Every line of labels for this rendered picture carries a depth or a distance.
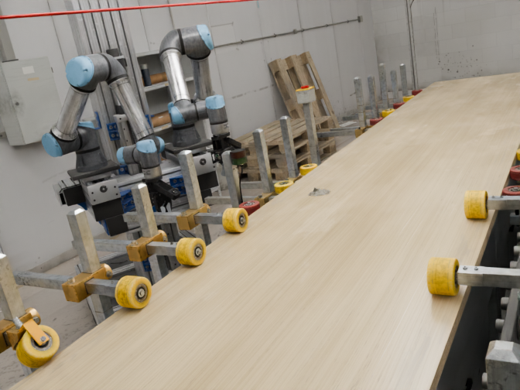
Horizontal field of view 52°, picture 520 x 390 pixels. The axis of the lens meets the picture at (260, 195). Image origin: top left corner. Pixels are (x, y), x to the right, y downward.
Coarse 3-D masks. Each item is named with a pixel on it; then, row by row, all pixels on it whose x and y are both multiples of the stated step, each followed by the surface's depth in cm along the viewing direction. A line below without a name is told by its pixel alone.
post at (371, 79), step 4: (368, 76) 347; (372, 76) 346; (368, 80) 347; (372, 80) 346; (368, 84) 348; (372, 84) 347; (372, 88) 348; (372, 92) 349; (372, 96) 349; (376, 96) 351; (372, 100) 350; (376, 100) 351; (372, 104) 351; (376, 104) 351; (372, 108) 352; (376, 108) 351; (372, 112) 353; (376, 112) 352; (372, 116) 354; (376, 116) 353
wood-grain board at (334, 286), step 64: (384, 128) 295; (448, 128) 267; (512, 128) 244; (384, 192) 190; (448, 192) 178; (256, 256) 156; (320, 256) 147; (384, 256) 140; (448, 256) 134; (128, 320) 131; (192, 320) 126; (256, 320) 120; (320, 320) 115; (384, 320) 111; (448, 320) 107; (64, 384) 110; (128, 384) 106; (192, 384) 102; (256, 384) 98; (320, 384) 95; (384, 384) 92
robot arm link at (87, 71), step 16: (80, 64) 215; (96, 64) 219; (80, 80) 217; (96, 80) 222; (80, 96) 226; (64, 112) 232; (80, 112) 234; (64, 128) 237; (48, 144) 242; (64, 144) 241
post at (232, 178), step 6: (222, 156) 206; (228, 156) 204; (228, 162) 205; (228, 168) 206; (228, 174) 207; (234, 174) 207; (228, 180) 208; (234, 180) 207; (228, 186) 209; (234, 186) 208; (234, 192) 209; (234, 198) 210; (240, 198) 211; (234, 204) 211
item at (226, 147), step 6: (228, 132) 220; (216, 138) 217; (222, 138) 220; (216, 144) 218; (222, 144) 219; (228, 144) 223; (216, 150) 219; (222, 150) 219; (228, 150) 220; (216, 156) 221; (222, 162) 220
